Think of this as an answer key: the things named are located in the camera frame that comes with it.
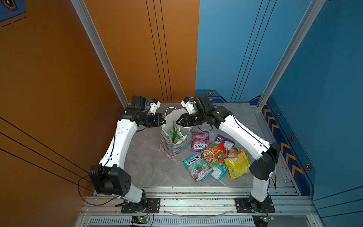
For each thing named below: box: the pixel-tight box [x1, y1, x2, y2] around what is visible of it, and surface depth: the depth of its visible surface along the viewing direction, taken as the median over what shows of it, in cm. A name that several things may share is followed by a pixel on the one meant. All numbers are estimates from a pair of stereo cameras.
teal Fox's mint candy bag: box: [211, 160, 229, 182], surface depth 85 cm
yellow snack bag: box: [224, 151, 251, 180], surface depth 83 cm
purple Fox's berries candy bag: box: [190, 131, 210, 153], surface depth 98 cm
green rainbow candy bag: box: [171, 121, 184, 144], surface depth 82 cm
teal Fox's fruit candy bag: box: [181, 153, 215, 184], surface depth 84 cm
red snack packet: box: [217, 142, 227, 155], surface depth 93 cm
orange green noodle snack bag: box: [200, 143, 227, 168], surface depth 89 cm
